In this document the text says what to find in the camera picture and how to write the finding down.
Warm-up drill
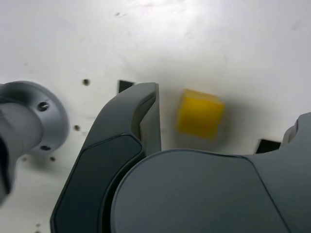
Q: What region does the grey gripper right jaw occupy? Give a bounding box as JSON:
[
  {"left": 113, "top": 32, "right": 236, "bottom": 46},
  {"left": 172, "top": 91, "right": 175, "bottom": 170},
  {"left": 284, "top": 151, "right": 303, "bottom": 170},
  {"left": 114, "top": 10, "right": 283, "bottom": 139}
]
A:
[{"left": 110, "top": 112, "right": 311, "bottom": 233}]

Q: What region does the black tape strip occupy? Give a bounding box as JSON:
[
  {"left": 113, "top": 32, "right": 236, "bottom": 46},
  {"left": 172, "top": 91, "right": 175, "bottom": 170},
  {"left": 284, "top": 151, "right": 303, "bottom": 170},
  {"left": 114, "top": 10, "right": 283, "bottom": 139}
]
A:
[{"left": 118, "top": 80, "right": 136, "bottom": 94}]

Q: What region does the yellow cube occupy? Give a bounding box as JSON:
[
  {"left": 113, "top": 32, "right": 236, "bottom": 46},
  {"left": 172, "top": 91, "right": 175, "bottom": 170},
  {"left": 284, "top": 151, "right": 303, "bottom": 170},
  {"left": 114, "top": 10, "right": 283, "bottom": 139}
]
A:
[{"left": 175, "top": 88, "right": 226, "bottom": 141}]

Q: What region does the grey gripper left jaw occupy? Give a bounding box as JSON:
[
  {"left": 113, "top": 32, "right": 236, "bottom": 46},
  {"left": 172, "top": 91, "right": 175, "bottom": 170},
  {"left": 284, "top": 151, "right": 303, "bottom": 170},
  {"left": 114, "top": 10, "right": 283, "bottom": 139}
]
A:
[{"left": 50, "top": 82, "right": 163, "bottom": 233}]

